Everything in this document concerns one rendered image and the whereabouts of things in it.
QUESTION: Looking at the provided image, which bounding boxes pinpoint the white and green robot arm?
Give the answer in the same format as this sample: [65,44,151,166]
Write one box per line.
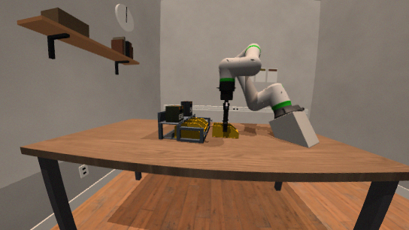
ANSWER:
[217,44,304,119]

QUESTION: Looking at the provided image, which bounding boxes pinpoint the yellow bin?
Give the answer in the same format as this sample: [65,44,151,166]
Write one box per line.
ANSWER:
[189,117,208,129]
[212,123,239,138]
[184,120,207,132]
[174,123,202,139]

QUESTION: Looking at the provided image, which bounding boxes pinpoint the grey metal shelf rack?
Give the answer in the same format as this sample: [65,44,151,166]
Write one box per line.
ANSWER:
[158,111,212,144]

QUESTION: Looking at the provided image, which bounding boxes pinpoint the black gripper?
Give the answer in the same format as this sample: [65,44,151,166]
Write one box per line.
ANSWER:
[220,92,233,132]

